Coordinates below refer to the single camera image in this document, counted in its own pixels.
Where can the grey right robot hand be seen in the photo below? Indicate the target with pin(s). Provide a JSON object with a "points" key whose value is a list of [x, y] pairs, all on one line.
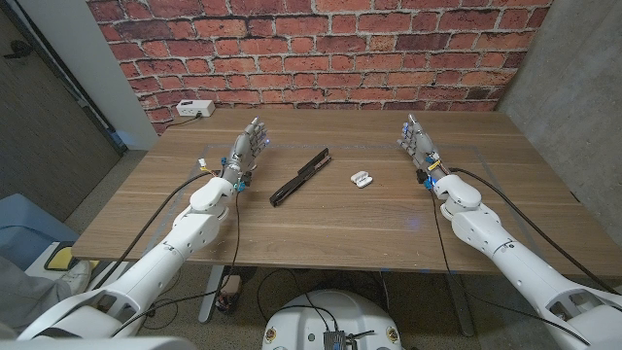
{"points": [[423, 146]]}

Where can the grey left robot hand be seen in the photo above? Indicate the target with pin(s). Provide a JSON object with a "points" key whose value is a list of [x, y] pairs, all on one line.
{"points": [[243, 150]]}

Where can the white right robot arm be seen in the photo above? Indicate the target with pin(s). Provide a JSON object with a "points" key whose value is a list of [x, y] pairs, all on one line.
{"points": [[525, 262]]}

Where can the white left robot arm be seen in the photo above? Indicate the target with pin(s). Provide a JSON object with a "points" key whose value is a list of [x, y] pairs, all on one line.
{"points": [[160, 262]]}

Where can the white airpods case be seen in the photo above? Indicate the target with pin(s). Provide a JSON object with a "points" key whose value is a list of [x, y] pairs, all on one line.
{"points": [[362, 181]]}

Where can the white power strip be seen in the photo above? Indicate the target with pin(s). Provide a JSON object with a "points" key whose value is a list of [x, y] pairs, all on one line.
{"points": [[194, 108]]}

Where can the grey tape outline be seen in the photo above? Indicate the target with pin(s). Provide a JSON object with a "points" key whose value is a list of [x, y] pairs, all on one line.
{"points": [[340, 146]]}

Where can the red brick printed backdrop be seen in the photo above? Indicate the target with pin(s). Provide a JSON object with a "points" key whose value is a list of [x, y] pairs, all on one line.
{"points": [[316, 48]]}

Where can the grey metal table leg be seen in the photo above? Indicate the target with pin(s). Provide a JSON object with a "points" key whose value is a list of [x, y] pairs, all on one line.
{"points": [[461, 311], [211, 296]]}

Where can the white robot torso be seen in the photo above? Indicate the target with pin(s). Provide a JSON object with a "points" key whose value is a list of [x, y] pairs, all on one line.
{"points": [[359, 316]]}

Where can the dark grey door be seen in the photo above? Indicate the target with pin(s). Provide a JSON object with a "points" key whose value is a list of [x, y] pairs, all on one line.
{"points": [[39, 136]]}

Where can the white sneaker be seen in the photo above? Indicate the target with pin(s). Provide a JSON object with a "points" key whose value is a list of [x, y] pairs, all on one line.
{"points": [[78, 277]]}

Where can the small grey electronics box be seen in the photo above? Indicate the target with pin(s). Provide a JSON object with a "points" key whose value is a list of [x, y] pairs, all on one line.
{"points": [[334, 340]]}

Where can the blue padded seat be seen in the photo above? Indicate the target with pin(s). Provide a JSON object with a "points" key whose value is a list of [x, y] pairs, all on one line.
{"points": [[29, 228]]}

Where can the white floor platform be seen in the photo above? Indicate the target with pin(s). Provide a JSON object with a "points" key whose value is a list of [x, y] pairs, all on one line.
{"points": [[36, 266]]}

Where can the grey trouser leg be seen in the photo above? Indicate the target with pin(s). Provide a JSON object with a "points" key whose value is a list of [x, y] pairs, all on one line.
{"points": [[24, 296]]}

